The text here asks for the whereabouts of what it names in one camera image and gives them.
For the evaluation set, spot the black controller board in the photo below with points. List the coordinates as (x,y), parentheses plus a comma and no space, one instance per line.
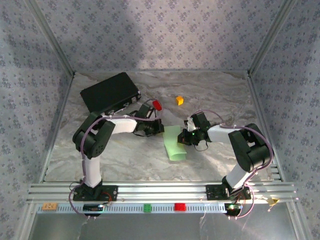
(92,208)
(233,207)

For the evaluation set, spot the black hard case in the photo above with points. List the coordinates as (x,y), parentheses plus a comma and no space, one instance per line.
(107,93)

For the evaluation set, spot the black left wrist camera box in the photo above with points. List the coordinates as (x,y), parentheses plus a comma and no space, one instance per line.
(145,111)

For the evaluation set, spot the yellow orange cube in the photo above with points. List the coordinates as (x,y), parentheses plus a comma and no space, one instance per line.
(179,100)

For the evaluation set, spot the aluminium mounting rail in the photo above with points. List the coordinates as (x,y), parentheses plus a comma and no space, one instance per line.
(162,191)

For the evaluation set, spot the black right controller board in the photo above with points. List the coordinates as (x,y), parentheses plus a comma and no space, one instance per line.
(233,207)

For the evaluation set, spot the light green paper sheet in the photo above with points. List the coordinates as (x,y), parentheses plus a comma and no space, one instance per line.
(173,147)

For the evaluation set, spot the aluminium table edge rail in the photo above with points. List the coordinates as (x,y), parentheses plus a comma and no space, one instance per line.
(60,120)
(260,112)

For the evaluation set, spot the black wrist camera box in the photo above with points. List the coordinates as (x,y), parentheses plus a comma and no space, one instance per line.
(145,111)
(201,121)

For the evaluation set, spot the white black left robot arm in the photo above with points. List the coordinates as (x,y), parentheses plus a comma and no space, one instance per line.
(92,172)

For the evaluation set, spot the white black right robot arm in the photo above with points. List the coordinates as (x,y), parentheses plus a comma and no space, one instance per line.
(237,175)

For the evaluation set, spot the red studded toy brick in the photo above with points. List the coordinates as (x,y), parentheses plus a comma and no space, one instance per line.
(180,207)

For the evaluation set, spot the aluminium frame post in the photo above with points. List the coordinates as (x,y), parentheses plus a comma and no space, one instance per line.
(270,37)
(53,37)

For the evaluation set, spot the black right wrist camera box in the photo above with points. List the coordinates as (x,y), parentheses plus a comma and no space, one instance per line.
(201,121)

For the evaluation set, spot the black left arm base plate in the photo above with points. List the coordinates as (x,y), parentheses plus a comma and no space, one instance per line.
(110,193)

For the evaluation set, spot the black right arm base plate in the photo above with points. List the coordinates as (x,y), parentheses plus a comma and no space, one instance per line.
(215,192)

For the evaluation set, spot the red oblong block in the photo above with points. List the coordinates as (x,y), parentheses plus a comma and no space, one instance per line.
(157,104)

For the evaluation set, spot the green toy brick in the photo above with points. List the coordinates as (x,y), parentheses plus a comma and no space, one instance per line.
(147,208)

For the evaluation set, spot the black left controller board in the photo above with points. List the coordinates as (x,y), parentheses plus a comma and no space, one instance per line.
(92,208)

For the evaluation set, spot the gold paper tag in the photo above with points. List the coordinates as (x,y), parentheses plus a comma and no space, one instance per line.
(273,201)

